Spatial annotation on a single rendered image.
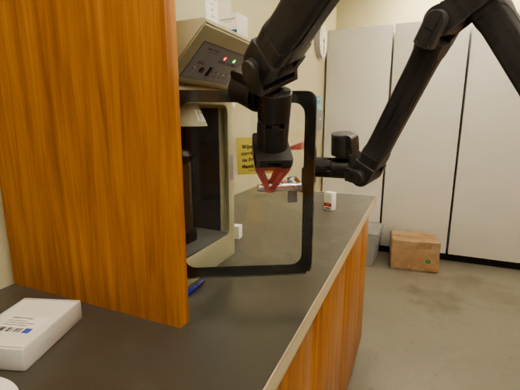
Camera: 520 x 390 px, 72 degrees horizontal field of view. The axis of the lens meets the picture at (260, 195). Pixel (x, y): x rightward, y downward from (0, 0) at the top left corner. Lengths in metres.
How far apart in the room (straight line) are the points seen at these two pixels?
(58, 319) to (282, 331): 0.41
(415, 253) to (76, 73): 3.15
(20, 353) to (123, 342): 0.15
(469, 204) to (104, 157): 3.42
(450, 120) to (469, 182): 0.59
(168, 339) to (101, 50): 0.53
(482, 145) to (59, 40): 3.41
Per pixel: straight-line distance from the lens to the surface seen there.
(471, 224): 3.85
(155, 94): 0.66
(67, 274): 0.92
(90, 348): 0.75
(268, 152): 0.64
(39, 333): 0.74
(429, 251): 3.53
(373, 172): 0.94
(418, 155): 3.71
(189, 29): 0.73
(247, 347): 0.69
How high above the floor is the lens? 1.33
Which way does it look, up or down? 12 degrees down
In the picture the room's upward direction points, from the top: straight up
